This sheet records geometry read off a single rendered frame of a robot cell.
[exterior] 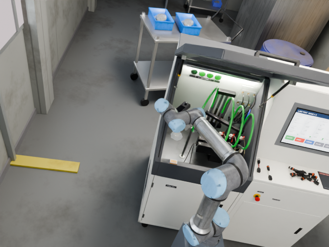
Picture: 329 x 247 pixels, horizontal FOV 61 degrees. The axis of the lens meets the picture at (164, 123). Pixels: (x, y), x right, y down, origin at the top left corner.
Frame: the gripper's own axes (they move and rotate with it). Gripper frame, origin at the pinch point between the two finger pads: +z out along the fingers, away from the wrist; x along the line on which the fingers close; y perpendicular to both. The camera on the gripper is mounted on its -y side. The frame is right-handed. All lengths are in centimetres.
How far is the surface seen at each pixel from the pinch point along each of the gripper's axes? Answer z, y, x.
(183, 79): 20.2, -30.5, -30.6
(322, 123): 58, -48, 62
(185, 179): 37.2, 32.8, 2.4
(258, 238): 125, 50, 54
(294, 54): 191, -163, -15
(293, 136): 60, -32, 50
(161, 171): 25.4, 36.7, -11.7
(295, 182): 69, -4, 64
